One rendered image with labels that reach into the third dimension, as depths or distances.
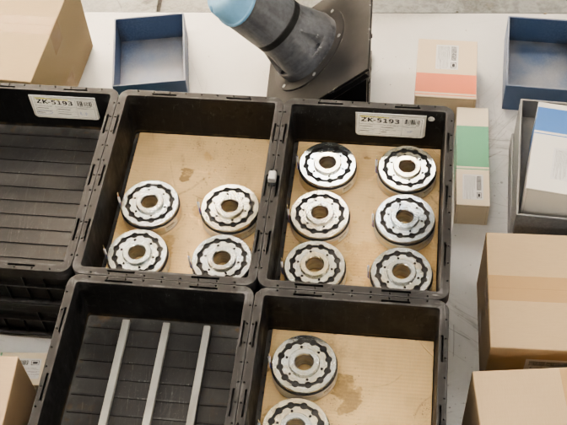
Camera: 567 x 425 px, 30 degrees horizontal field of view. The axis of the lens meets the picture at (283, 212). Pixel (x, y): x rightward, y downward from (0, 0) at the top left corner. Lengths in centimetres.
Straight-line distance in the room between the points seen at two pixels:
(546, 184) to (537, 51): 54
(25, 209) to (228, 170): 37
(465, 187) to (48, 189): 76
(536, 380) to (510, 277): 21
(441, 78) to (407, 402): 75
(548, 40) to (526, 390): 95
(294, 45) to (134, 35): 46
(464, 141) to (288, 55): 38
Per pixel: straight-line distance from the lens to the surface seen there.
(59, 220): 192
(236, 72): 227
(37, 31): 214
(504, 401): 161
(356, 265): 179
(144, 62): 231
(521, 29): 232
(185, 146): 197
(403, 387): 168
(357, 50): 198
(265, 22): 200
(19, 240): 191
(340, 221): 181
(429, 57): 218
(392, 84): 223
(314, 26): 205
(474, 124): 209
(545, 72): 228
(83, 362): 175
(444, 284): 166
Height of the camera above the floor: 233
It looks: 54 degrees down
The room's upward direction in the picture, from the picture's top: 5 degrees counter-clockwise
